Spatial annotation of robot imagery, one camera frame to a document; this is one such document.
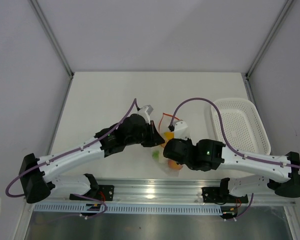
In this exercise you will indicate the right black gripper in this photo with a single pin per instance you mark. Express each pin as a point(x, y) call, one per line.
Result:
point(185, 142)

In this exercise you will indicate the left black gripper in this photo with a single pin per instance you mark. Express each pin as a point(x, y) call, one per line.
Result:
point(154, 138)

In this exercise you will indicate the peach fruit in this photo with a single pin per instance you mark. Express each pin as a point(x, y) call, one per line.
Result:
point(174, 165)

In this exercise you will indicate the clear zip top bag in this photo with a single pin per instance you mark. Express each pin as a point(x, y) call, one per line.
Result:
point(165, 121)

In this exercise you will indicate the orange fruit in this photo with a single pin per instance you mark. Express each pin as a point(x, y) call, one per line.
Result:
point(168, 135)

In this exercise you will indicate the white cauliflower with leaves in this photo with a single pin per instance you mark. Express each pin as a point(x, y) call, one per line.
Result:
point(157, 155)

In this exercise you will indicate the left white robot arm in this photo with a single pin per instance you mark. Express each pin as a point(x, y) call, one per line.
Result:
point(42, 177)

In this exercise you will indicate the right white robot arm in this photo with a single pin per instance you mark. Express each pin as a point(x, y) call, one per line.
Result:
point(279, 174)

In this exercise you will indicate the white perforated plastic basket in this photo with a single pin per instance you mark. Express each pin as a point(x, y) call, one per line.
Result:
point(242, 125)

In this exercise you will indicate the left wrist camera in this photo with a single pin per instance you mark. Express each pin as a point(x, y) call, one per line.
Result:
point(145, 112)

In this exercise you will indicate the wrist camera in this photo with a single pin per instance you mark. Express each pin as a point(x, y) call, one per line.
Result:
point(180, 130)
point(145, 112)

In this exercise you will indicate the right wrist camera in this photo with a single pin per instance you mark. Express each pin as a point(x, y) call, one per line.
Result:
point(180, 130)

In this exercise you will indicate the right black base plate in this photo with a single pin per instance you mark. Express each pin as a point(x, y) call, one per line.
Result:
point(220, 196)

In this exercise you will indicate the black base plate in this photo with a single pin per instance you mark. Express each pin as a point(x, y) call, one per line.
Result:
point(220, 196)
point(104, 193)

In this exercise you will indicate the aluminium mounting rail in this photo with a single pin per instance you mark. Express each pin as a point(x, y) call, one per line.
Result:
point(167, 191)

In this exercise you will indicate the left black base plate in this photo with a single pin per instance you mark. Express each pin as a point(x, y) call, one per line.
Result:
point(104, 193)

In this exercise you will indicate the slotted white cable duct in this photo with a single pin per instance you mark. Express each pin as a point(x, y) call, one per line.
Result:
point(123, 208)

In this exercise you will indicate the left aluminium frame post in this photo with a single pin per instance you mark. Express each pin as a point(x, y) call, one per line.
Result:
point(43, 21)

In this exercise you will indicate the aluminium frame post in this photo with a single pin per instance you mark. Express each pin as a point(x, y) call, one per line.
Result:
point(43, 21)
point(271, 35)

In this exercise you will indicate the right aluminium frame post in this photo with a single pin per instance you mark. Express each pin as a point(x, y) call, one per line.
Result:
point(271, 35)

